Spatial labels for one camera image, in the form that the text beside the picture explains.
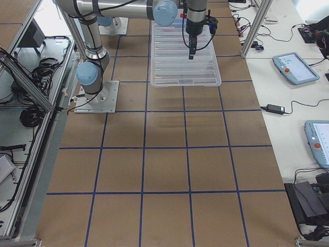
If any clear plastic box lid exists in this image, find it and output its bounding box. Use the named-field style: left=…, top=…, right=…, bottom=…
left=150, top=19, right=222, bottom=87

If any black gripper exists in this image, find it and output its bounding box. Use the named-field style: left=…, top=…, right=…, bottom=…
left=185, top=15, right=218, bottom=60

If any aluminium frame post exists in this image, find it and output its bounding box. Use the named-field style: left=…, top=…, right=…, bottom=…
left=241, top=0, right=272, bottom=58

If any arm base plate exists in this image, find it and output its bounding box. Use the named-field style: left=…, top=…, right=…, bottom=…
left=98, top=17, right=129, bottom=36
left=74, top=81, right=119, bottom=114

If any teach pendant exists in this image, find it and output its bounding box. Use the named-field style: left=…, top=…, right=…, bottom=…
left=304, top=120, right=328, bottom=168
left=272, top=52, right=320, bottom=85

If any near teach pendant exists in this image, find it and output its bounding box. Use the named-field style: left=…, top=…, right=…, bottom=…
left=304, top=120, right=328, bottom=168

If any black laptop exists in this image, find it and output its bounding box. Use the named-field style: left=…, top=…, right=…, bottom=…
left=284, top=181, right=328, bottom=226

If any black power adapter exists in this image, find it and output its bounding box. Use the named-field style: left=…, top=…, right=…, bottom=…
left=266, top=104, right=285, bottom=115

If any far teach pendant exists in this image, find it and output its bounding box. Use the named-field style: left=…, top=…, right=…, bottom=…
left=272, top=52, right=320, bottom=85

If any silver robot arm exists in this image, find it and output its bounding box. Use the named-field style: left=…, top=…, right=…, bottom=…
left=57, top=1, right=222, bottom=87

